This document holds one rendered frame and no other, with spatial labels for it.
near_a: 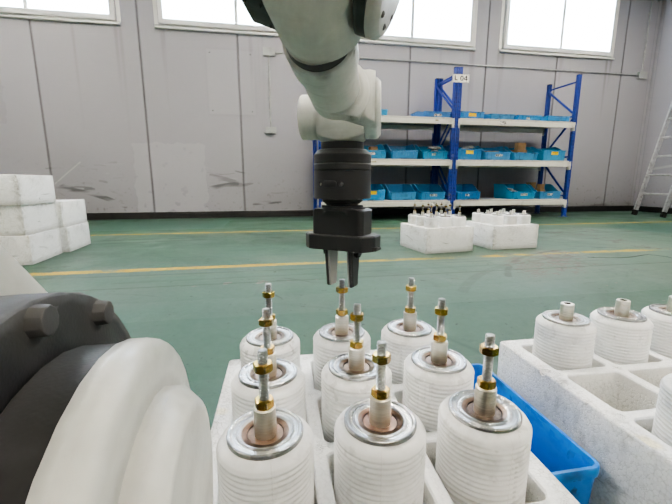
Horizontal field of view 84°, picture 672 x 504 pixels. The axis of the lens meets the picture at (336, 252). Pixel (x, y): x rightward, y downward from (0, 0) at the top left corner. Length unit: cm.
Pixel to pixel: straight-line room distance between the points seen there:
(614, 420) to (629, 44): 777
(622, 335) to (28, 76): 619
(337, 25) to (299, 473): 39
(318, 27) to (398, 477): 40
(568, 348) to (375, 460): 47
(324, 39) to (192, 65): 539
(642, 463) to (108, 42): 598
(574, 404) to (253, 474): 50
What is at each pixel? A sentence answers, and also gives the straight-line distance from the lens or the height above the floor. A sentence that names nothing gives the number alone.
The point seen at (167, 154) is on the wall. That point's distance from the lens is 561.
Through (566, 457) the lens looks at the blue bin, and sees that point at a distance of 73.
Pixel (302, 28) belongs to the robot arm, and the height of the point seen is 62.
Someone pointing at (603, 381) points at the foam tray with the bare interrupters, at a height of 16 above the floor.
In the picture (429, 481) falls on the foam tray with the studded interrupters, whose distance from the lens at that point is 48.
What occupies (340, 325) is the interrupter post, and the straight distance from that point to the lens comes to 62.
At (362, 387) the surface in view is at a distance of 49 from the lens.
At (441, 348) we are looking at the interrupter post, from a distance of 54.
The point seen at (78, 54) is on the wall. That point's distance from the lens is 608.
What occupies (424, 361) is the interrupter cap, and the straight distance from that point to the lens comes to 55.
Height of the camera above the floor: 50
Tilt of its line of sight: 11 degrees down
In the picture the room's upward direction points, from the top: straight up
